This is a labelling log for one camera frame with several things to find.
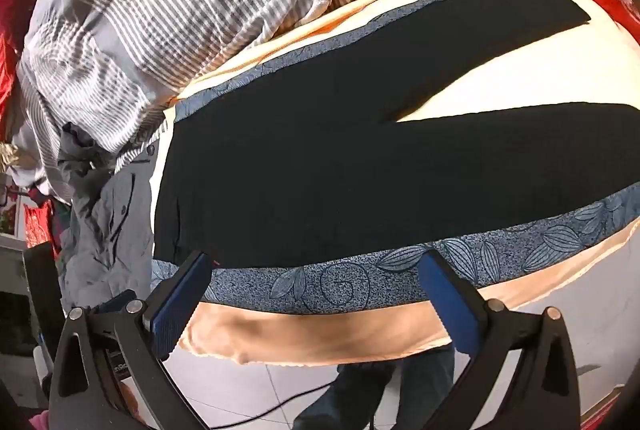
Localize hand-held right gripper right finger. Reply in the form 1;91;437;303
419;250;581;430

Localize red patterned bag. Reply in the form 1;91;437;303
24;201;57;252

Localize grey crumpled garment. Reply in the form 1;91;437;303
57;120;168;306

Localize black floor cable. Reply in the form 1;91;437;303
207;377;351;430

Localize peach bed sheet blue bands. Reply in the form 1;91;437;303
150;0;640;366

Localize person's leg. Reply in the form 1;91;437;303
292;345;456;430

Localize grey white striped quilt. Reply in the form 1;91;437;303
12;0;573;206

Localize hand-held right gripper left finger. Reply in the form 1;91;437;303
47;251;215;430

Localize black pants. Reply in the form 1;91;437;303
152;0;640;268

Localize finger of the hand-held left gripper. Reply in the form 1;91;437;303
97;290;138;313

